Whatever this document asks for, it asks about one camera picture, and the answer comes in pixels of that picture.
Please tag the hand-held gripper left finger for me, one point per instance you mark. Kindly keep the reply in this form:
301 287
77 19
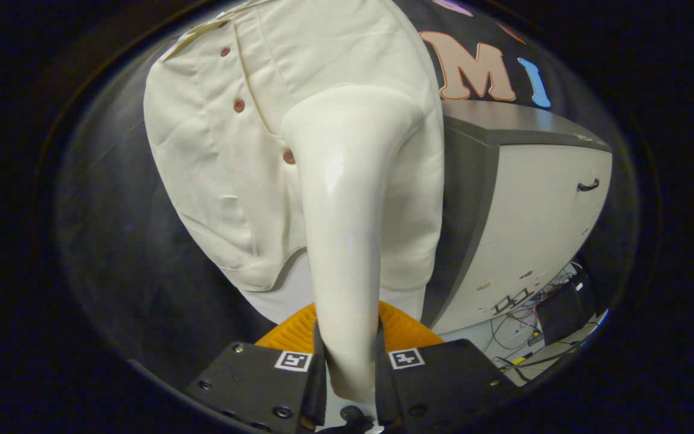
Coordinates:
250 383

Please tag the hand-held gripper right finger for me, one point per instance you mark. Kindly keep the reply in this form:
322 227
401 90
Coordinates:
443 386

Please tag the white garment steamer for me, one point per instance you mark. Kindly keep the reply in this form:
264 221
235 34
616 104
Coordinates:
347 241

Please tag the cream button shirt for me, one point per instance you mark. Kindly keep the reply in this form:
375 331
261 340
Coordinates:
202 169

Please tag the white mannequin stand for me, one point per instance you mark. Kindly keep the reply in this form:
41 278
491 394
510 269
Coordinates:
275 298

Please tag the black box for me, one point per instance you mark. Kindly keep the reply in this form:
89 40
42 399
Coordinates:
564 307

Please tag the grey-topped white cabinet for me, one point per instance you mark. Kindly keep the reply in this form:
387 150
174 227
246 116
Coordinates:
540 211

